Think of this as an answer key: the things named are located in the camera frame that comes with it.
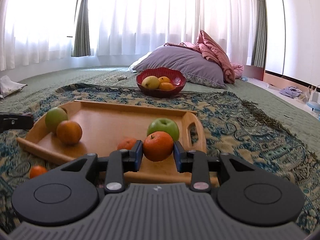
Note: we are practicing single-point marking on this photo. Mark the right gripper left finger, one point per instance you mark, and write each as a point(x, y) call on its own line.
point(118, 163)

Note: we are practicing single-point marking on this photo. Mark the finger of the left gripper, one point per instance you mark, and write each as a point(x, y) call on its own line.
point(15, 121)

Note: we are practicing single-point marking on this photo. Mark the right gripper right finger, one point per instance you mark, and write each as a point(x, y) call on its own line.
point(198, 164)

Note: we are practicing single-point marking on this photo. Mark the large green apple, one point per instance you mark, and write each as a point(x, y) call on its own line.
point(54, 117)

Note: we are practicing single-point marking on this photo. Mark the small green apple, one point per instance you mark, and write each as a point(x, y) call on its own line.
point(164, 125)

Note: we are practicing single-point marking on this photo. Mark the large orange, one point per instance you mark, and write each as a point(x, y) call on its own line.
point(69, 132)

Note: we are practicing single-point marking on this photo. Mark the wooden serving tray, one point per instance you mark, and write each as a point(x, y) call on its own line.
point(104, 126)

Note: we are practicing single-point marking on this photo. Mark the blue patterned throw cloth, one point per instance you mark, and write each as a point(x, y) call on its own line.
point(231, 125)

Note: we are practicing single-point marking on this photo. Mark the orange fruit in bowl front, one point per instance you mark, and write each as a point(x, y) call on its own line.
point(166, 86)

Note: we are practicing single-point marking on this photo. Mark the orange fruit in bowl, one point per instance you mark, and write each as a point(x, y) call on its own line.
point(166, 86)
point(164, 79)

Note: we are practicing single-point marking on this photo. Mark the red fruit bowl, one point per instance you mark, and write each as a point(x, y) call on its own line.
point(175, 76)

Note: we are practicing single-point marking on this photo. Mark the orange fruit in bowl back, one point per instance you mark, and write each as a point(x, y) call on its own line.
point(164, 79)

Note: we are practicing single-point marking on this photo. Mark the pink blanket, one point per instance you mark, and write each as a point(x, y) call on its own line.
point(212, 52)

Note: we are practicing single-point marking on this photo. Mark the purple pillow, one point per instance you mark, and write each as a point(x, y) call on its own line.
point(191, 64)

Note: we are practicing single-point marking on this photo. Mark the white sheer curtain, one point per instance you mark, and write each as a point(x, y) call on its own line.
point(40, 32)

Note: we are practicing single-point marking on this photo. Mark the left green curtain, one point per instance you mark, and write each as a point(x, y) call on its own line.
point(81, 42)

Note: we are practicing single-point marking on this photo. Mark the green curtain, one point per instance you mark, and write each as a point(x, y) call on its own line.
point(81, 42)
point(260, 43)

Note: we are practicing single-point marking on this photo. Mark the green quilted bedspread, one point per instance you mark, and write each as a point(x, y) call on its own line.
point(291, 113)

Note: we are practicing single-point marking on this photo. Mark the blue clothes pile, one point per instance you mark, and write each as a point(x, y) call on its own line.
point(291, 92)

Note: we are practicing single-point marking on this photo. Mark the right green curtain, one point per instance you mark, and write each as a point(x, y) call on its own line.
point(260, 43)

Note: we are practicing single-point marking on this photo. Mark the white device with cables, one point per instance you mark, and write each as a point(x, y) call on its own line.
point(312, 100)

